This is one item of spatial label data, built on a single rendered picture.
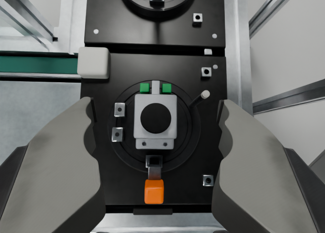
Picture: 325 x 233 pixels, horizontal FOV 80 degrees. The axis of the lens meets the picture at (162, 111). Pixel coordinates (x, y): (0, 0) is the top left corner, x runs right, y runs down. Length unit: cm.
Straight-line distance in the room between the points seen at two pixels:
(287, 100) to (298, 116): 20
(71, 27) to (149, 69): 16
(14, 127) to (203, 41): 37
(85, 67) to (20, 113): 17
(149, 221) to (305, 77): 46
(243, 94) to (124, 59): 21
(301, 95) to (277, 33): 28
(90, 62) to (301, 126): 46
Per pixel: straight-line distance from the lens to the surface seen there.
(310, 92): 31
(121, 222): 35
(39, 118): 42
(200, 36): 36
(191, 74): 33
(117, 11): 38
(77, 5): 42
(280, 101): 35
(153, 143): 23
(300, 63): 57
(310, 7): 65
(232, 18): 41
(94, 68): 32
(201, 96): 23
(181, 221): 35
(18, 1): 34
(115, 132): 28
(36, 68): 41
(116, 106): 28
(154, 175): 22
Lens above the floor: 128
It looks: 82 degrees down
